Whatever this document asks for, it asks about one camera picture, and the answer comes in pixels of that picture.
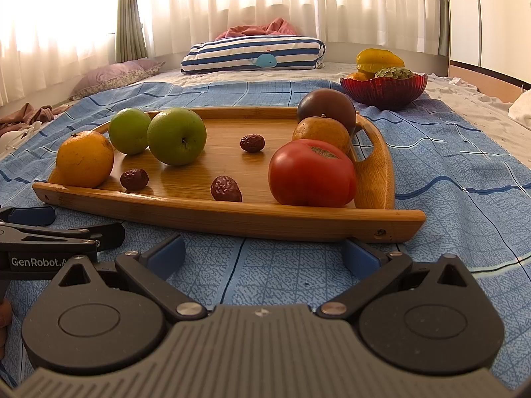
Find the green custard apple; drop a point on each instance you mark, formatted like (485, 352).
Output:
(394, 73)

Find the white cloth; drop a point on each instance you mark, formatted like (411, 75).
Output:
(16, 137)

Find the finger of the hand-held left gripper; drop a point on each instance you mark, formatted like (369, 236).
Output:
(108, 234)
(29, 215)

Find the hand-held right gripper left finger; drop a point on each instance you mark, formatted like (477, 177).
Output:
(170, 253)

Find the white sheer curtain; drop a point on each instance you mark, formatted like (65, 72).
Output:
(249, 0)

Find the person's left hand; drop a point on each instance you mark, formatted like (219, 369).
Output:
(5, 315)

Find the large orange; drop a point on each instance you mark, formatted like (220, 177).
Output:
(85, 159)

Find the small dark orange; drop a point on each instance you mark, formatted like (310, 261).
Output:
(321, 132)

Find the white plastic bag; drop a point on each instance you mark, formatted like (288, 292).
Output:
(522, 110)

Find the orange fruit in bowl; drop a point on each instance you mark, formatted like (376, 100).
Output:
(360, 76)

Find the yellow starfruit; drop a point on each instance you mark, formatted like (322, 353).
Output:
(379, 60)

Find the pink blanket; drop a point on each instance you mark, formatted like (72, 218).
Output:
(257, 29)

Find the blue checked bedsheet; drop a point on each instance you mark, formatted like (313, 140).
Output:
(448, 199)

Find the dark purple tomato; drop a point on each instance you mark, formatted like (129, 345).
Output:
(327, 105)

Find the white wardrobe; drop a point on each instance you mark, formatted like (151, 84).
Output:
(493, 16)

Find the pink clothes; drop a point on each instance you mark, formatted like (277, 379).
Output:
(29, 116)

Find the green curtain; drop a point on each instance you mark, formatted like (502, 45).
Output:
(130, 20)

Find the red tomato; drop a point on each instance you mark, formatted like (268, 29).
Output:
(311, 176)

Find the red jujube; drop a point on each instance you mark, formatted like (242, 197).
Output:
(134, 179)
(226, 189)
(252, 143)

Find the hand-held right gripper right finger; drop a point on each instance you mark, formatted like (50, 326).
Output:
(359, 253)

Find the red glass bowl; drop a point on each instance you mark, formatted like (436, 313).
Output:
(383, 93)

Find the purple floral pillow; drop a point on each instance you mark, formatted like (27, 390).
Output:
(116, 76)

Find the wooden tray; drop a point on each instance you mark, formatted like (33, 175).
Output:
(232, 215)

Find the striped whale pillow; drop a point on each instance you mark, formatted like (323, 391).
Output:
(232, 54)

